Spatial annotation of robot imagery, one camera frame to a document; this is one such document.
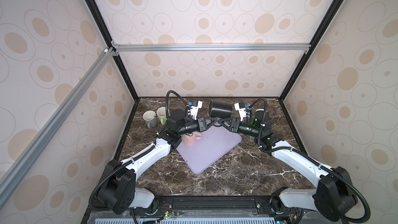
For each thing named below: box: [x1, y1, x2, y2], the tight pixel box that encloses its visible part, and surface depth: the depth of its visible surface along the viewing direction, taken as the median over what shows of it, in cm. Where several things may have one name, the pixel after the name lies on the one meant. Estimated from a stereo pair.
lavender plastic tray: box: [176, 120, 243, 175], surface depth 94 cm
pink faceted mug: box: [181, 132, 203, 147], surface depth 93 cm
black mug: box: [207, 99, 233, 119], surface depth 70 cm
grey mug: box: [142, 109, 158, 129], surface depth 99 cm
